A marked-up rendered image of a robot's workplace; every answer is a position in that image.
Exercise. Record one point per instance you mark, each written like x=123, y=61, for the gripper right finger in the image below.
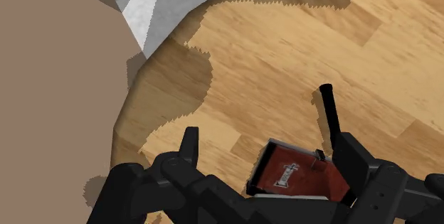
x=381, y=188

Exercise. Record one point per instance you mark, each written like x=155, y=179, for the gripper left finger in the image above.
x=194, y=188

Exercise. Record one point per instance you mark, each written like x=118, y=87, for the red book with black spine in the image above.
x=305, y=176

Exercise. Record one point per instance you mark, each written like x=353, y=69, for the slim black stick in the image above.
x=330, y=112

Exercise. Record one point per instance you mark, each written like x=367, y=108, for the round wooden table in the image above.
x=277, y=60

